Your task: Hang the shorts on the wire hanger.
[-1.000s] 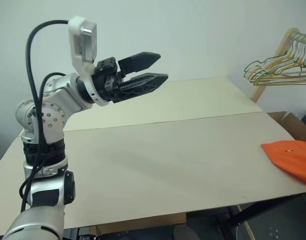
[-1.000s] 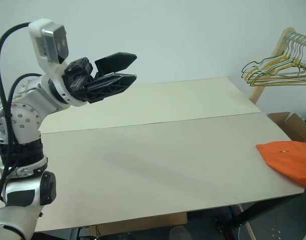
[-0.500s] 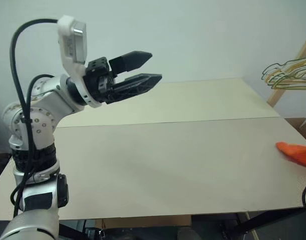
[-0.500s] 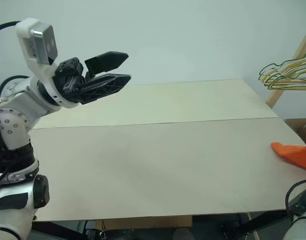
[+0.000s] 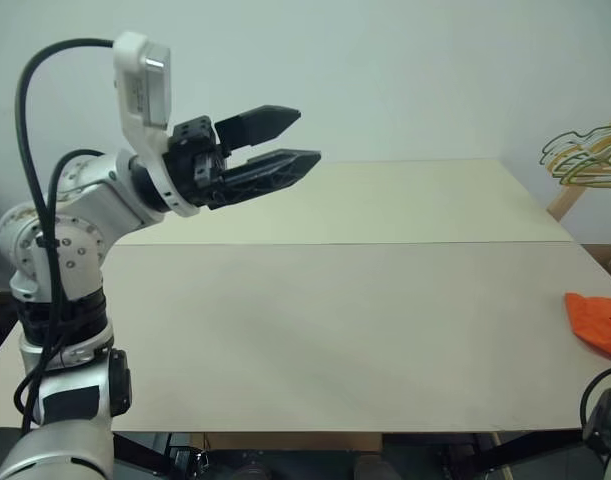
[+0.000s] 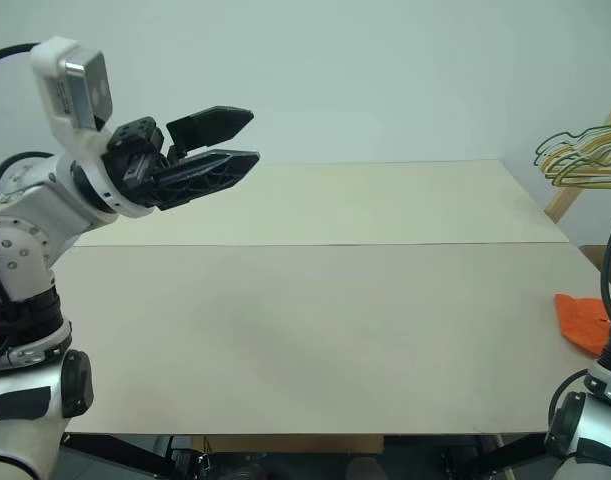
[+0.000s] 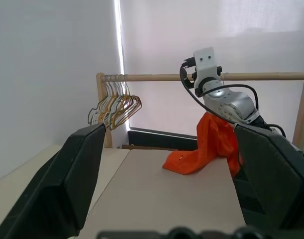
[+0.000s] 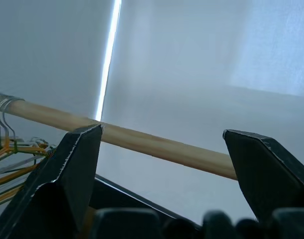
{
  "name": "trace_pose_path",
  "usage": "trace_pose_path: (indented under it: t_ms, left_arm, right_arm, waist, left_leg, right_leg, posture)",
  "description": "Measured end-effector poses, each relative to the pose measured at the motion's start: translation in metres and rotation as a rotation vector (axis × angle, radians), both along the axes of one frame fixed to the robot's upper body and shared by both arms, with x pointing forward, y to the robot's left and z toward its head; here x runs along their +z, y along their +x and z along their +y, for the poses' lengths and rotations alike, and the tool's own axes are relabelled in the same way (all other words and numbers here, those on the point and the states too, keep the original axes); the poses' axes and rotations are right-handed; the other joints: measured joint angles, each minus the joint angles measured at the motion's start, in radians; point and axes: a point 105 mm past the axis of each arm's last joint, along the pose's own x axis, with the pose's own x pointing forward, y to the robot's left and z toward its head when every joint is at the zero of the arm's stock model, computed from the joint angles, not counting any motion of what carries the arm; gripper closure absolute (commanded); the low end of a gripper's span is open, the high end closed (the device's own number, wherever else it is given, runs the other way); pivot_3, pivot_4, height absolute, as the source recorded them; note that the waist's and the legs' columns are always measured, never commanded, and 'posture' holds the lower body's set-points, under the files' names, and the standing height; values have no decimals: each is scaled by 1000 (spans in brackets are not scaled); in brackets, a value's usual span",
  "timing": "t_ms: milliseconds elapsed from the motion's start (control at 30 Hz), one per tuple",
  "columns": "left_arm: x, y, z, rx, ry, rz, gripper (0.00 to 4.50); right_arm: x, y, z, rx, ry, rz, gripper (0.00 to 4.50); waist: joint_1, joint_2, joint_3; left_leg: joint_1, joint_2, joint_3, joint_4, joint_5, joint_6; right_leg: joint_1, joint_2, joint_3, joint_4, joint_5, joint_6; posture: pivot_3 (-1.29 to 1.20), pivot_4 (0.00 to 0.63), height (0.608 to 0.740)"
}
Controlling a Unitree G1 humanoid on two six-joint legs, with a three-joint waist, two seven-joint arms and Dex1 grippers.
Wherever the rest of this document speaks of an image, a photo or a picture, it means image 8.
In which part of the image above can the bundle of wire hangers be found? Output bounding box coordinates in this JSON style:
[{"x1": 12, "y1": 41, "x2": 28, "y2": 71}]
[{"x1": 0, "y1": 99, "x2": 52, "y2": 194}]

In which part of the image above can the group of wire hangers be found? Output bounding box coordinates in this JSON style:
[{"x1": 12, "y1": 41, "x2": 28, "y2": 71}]
[{"x1": 0, "y1": 99, "x2": 55, "y2": 210}]

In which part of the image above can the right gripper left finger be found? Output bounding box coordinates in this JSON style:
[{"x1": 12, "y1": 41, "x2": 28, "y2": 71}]
[{"x1": 0, "y1": 123, "x2": 104, "y2": 239}]

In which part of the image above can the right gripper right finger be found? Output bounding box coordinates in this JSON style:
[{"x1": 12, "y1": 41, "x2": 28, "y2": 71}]
[{"x1": 222, "y1": 128, "x2": 304, "y2": 225}]

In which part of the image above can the wooden rack pole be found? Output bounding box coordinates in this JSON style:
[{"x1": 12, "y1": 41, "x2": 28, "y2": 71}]
[{"x1": 0, "y1": 93, "x2": 239, "y2": 181}]

